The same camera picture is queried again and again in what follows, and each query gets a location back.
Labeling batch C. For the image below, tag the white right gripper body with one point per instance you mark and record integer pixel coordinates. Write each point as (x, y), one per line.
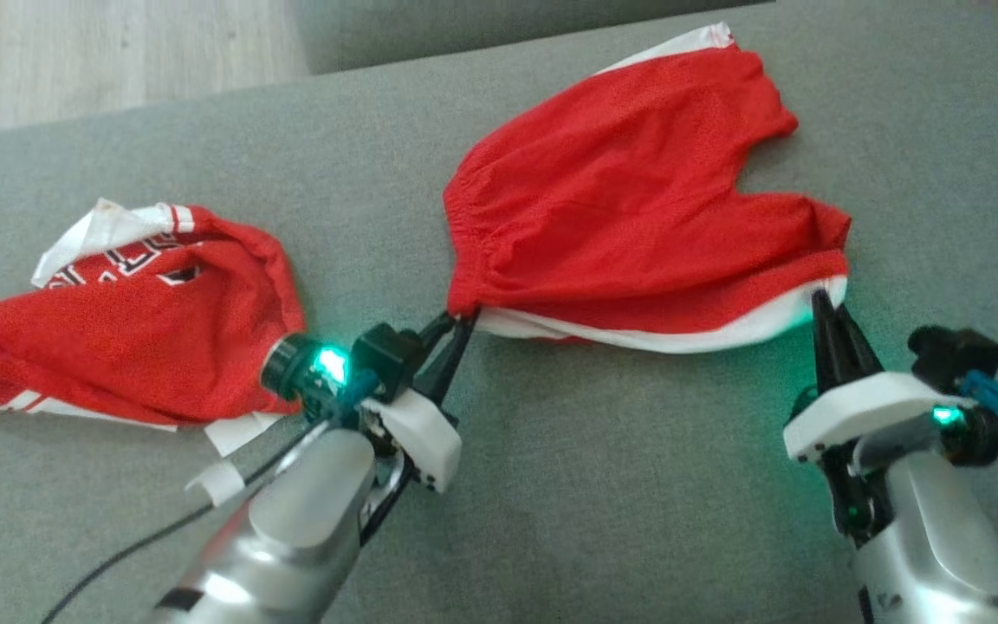
(854, 412)

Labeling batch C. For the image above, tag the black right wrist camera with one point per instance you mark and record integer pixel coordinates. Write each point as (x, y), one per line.
(954, 355)

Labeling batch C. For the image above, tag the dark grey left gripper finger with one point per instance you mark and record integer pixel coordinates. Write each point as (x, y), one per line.
(457, 355)
(438, 331)

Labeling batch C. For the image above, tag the light grey seat cushion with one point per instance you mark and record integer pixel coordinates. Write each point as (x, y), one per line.
(508, 30)

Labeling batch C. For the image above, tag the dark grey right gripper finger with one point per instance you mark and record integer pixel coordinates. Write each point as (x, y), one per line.
(826, 355)
(858, 360)

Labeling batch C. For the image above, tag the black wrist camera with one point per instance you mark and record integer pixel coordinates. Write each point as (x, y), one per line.
(386, 360)
(954, 355)

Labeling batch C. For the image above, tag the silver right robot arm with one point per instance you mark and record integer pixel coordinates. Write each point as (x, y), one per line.
(923, 537)

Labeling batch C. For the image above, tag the white tape strip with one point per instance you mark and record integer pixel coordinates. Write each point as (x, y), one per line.
(217, 481)

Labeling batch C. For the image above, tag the red shorts white trim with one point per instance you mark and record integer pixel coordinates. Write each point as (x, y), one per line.
(638, 199)

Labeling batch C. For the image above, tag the grey fabric sofa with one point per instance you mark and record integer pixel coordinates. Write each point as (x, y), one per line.
(551, 485)

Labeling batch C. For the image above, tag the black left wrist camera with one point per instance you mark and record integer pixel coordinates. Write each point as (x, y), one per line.
(386, 360)

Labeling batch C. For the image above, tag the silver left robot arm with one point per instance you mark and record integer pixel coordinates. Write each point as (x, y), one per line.
(291, 537)

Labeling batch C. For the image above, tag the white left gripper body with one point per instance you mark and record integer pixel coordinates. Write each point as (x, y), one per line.
(430, 442)

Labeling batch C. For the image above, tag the red jersey shirt white sleeves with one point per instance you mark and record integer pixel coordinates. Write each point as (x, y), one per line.
(118, 347)

